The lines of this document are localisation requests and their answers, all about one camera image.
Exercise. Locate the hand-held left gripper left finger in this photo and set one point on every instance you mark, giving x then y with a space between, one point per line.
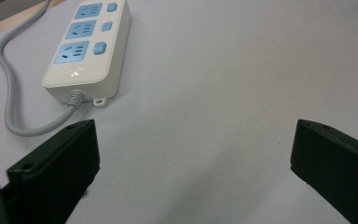
54 169

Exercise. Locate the white power strip blue sockets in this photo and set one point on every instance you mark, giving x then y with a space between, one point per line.
87 49

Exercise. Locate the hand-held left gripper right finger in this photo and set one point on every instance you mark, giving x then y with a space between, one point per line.
335 166

